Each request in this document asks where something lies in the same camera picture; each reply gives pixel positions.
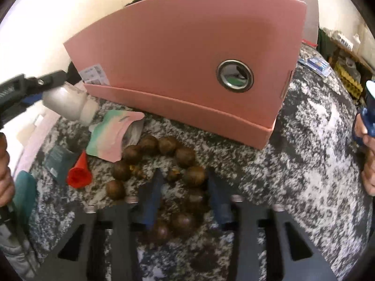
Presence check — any white plastic bottle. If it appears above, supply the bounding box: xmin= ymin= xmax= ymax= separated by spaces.
xmin=42 ymin=83 xmax=98 ymax=126

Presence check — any brown wooden bead bracelet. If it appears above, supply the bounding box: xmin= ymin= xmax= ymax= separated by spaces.
xmin=105 ymin=135 xmax=207 ymax=246

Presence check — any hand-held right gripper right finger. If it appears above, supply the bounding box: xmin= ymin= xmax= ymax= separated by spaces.
xmin=206 ymin=167 xmax=338 ymax=281

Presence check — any dark teal packet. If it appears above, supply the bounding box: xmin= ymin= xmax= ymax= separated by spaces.
xmin=43 ymin=146 xmax=80 ymax=185

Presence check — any yellow green crate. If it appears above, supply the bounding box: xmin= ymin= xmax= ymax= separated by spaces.
xmin=332 ymin=60 xmax=365 ymax=100

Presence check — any pastel green pink pouch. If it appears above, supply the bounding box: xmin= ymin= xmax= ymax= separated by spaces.
xmin=86 ymin=110 xmax=145 ymax=163

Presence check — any speckled granite desktop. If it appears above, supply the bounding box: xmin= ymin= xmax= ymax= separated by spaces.
xmin=18 ymin=42 xmax=373 ymax=281

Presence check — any pink file box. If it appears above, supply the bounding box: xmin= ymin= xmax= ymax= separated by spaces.
xmin=63 ymin=0 xmax=308 ymax=150

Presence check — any blue white packet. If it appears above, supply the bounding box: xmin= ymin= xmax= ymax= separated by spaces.
xmin=298 ymin=55 xmax=333 ymax=78

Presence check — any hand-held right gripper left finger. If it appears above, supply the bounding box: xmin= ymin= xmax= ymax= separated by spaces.
xmin=44 ymin=168 xmax=165 ymax=281

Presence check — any blue bottle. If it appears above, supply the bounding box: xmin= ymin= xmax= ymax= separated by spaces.
xmin=352 ymin=80 xmax=375 ymax=147

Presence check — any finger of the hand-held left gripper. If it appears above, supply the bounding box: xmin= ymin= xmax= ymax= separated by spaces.
xmin=25 ymin=70 xmax=70 ymax=91

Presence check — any clear plastic wrapper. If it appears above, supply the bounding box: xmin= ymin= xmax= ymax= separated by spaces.
xmin=123 ymin=120 xmax=145 ymax=148

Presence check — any pale pink cloth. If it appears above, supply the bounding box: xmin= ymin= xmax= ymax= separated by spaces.
xmin=13 ymin=112 xmax=60 ymax=179

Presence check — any person's left hand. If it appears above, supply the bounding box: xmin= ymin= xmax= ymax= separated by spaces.
xmin=0 ymin=132 xmax=16 ymax=208

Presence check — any teal cloth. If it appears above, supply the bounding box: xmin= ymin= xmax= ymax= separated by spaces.
xmin=11 ymin=170 xmax=38 ymax=227

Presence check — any red plastic cone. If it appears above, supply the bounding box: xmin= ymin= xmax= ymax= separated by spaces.
xmin=67 ymin=150 xmax=93 ymax=189

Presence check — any grey cloth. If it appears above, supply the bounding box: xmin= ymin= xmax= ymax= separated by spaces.
xmin=0 ymin=225 xmax=40 ymax=280

